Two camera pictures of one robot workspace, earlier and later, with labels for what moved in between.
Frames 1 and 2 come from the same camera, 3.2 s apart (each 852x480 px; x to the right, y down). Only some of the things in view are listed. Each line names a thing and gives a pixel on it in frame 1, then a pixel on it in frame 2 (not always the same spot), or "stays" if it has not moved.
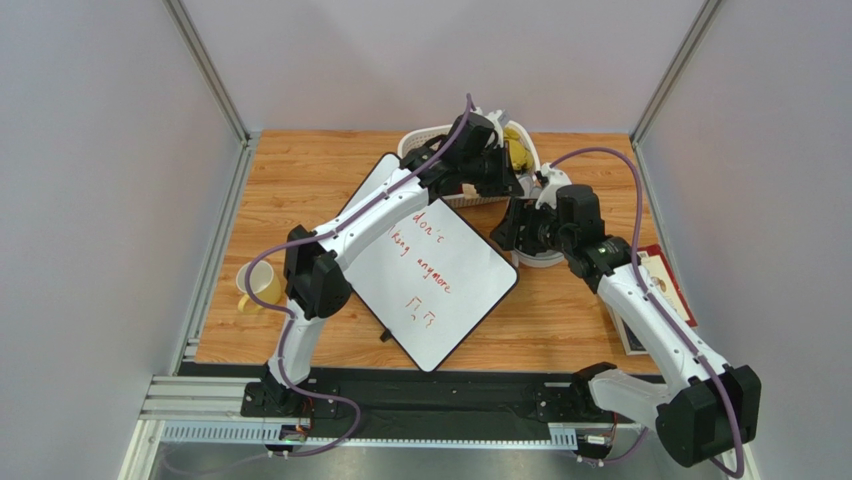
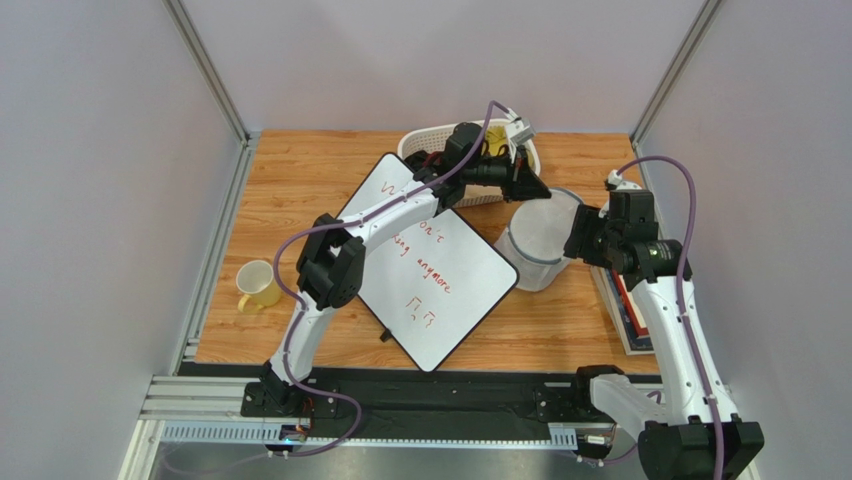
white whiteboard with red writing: [426, 278] stays
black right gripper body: [517, 224] -> [583, 232]
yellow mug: [265, 283] stays
